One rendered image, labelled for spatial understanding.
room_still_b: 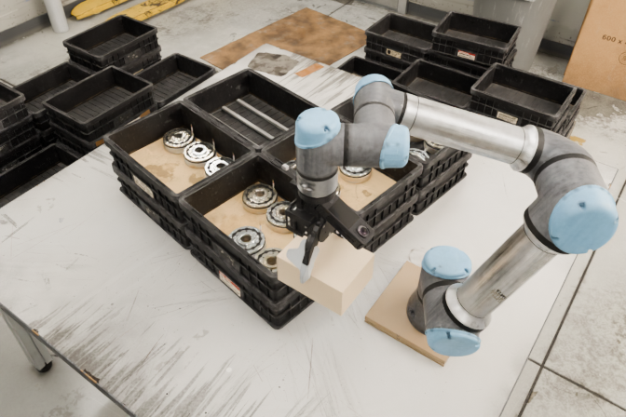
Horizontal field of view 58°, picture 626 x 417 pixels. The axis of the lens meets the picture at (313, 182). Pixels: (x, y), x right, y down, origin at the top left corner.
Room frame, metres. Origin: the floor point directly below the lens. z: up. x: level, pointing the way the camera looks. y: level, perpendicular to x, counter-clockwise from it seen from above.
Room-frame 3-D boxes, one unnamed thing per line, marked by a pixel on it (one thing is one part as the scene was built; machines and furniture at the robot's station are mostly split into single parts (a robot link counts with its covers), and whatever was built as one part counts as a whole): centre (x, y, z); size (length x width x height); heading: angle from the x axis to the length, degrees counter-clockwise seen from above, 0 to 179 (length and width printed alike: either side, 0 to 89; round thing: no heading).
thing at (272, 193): (1.23, 0.16, 0.86); 0.10 x 0.10 x 0.01
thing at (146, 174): (1.38, 0.41, 0.92); 0.40 x 0.30 x 0.02; 45
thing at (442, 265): (0.90, -0.32, 0.89); 0.13 x 0.12 x 0.14; 177
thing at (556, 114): (2.23, -0.96, 0.37); 0.40 x 0.30 x 0.45; 54
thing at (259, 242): (1.05, 0.18, 0.86); 0.10 x 0.10 x 0.01
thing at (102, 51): (2.75, 1.06, 0.37); 0.40 x 0.30 x 0.45; 145
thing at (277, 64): (2.27, 0.18, 0.71); 0.22 x 0.19 x 0.01; 55
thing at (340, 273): (0.77, -0.03, 1.08); 0.16 x 0.12 x 0.07; 55
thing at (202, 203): (1.10, 0.13, 0.87); 0.40 x 0.30 x 0.11; 45
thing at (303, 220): (0.79, 0.00, 1.24); 0.09 x 0.08 x 0.12; 55
